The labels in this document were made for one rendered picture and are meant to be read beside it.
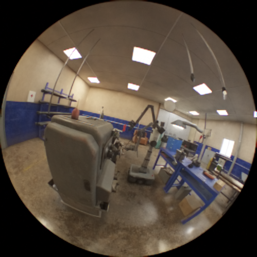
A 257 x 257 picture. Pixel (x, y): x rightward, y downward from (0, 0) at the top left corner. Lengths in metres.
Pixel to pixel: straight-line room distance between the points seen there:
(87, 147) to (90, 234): 1.28
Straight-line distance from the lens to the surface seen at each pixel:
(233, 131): 6.91
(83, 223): 1.46
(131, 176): 1.93
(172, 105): 4.69
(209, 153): 6.81
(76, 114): 0.64
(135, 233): 1.51
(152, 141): 1.73
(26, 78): 3.52
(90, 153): 0.43
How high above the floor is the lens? 1.42
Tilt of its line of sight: 6 degrees down
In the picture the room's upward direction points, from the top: 14 degrees clockwise
